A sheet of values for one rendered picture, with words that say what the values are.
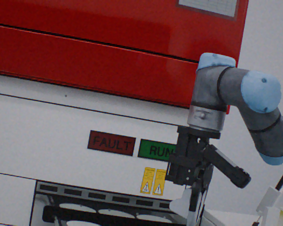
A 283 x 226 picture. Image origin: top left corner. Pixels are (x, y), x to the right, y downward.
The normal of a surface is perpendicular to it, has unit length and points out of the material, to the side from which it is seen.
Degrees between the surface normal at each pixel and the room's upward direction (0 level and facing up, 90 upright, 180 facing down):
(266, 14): 90
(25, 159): 90
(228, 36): 90
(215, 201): 90
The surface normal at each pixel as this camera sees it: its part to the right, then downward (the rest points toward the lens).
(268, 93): 0.62, 0.17
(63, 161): 0.21, 0.09
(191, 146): -0.33, -0.01
